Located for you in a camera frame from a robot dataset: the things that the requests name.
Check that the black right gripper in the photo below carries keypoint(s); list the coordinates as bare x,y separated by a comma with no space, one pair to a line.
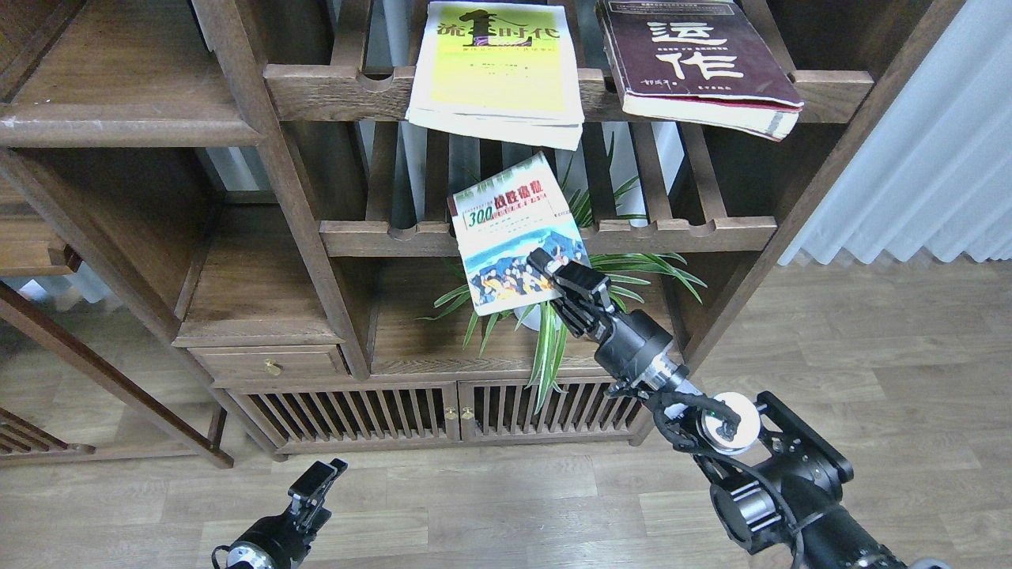
632,347

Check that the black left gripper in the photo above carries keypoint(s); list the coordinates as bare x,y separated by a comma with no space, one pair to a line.
284,540

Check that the colourful 300 paperback book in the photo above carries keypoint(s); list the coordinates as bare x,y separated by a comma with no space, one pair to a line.
502,219

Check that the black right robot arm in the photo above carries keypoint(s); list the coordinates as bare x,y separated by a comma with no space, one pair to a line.
774,480

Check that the white plant pot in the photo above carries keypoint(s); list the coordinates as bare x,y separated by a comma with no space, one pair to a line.
530,316

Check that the small wooden drawer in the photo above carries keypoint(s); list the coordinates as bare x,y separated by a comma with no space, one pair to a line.
280,365

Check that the left slatted cabinet door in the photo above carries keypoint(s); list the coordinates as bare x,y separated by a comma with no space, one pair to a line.
314,419

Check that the yellow green cover book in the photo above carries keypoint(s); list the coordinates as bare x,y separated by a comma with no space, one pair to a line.
500,71

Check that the maroon cover thick book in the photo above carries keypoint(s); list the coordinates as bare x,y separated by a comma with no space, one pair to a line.
697,61

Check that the dark wooden bookshelf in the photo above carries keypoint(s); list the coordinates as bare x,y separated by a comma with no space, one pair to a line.
231,170

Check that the white pleated curtain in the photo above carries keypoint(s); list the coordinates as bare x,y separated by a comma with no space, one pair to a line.
934,179

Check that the wooden furniture frame left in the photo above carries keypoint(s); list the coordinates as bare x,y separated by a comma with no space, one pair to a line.
30,249

